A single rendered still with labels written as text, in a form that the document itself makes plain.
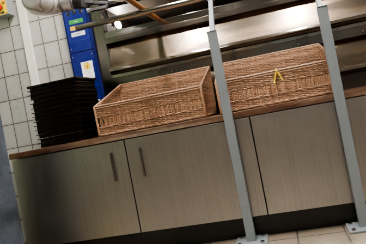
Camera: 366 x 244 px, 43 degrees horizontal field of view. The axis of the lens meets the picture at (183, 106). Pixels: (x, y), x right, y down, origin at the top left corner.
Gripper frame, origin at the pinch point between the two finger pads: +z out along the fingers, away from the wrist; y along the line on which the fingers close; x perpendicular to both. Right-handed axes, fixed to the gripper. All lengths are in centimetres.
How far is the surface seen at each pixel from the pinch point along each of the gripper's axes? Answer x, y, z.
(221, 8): -48, -2, 52
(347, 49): -41, 30, 117
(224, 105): 8, 56, 45
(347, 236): 19, 115, 89
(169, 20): -53, 1, 21
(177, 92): -5, 47, 25
